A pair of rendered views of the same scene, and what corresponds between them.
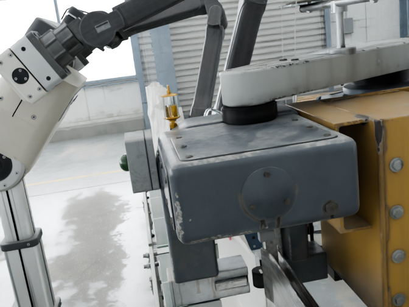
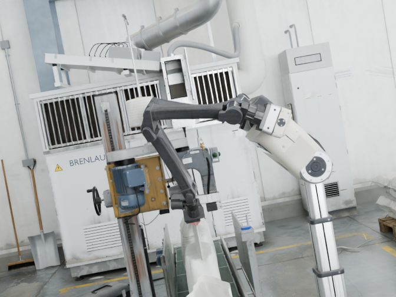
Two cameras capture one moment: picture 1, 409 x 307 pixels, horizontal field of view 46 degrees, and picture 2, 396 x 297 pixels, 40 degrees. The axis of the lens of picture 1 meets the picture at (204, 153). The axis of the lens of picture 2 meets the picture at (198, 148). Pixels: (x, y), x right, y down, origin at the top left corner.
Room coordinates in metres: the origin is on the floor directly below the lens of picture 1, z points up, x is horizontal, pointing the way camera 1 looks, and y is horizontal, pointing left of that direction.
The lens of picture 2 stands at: (4.03, 0.31, 1.51)
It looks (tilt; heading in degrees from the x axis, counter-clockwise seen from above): 3 degrees down; 185
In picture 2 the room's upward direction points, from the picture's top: 10 degrees counter-clockwise
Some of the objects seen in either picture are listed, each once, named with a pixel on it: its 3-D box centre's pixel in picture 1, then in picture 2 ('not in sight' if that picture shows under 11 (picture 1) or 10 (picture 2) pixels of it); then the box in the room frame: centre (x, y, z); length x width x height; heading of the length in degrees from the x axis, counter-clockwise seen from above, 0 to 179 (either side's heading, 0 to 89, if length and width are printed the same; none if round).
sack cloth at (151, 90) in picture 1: (160, 123); not in sight; (4.26, 0.35, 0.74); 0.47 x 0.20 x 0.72; 9
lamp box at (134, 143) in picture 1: (142, 160); (214, 154); (0.79, 0.11, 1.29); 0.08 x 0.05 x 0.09; 7
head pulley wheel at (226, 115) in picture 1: (249, 111); (182, 149); (0.77, -0.08, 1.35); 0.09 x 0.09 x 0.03
